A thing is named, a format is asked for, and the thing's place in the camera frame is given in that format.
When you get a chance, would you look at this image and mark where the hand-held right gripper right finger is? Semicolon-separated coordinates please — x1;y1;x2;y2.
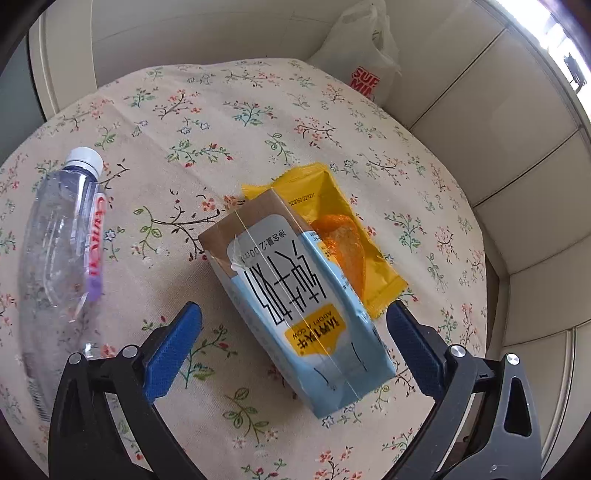
385;300;543;480

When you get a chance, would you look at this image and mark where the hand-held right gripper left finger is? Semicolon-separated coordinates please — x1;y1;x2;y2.
48;302;204;480

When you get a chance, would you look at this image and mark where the orange peel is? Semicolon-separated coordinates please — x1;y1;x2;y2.
311;213;368;301

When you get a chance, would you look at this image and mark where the light blue milk carton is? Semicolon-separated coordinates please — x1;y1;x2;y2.
198;188;398;420

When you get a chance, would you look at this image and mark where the clear plastic bottle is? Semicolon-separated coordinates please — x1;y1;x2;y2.
17;147;112;423

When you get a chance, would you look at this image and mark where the yellow snack wrapper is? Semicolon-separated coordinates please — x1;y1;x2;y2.
241;162;409;319

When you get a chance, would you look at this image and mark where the white cabinet with doors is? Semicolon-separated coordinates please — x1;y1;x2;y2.
383;23;591;467

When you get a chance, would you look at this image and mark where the floral tablecloth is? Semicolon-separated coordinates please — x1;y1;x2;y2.
0;58;489;480

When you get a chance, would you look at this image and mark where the white plastic bag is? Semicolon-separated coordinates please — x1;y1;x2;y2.
307;0;402;106

